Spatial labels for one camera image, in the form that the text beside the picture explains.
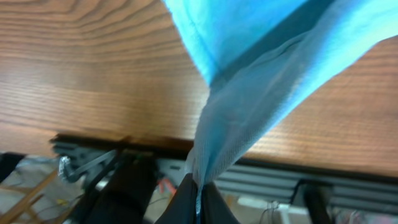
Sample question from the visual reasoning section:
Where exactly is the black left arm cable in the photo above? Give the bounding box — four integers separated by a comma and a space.
58, 149, 118, 184

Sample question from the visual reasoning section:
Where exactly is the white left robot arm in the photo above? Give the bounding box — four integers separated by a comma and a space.
68, 158, 237, 224

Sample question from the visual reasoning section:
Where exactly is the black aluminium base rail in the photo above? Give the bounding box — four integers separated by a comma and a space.
50, 134, 397, 215

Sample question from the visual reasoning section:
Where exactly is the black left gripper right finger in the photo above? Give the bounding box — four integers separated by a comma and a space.
200, 183, 239, 224

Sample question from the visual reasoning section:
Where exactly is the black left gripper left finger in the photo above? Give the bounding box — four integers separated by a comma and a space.
155, 174, 198, 224

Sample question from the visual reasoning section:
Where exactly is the light blue t-shirt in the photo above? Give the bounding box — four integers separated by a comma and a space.
161, 0, 398, 215

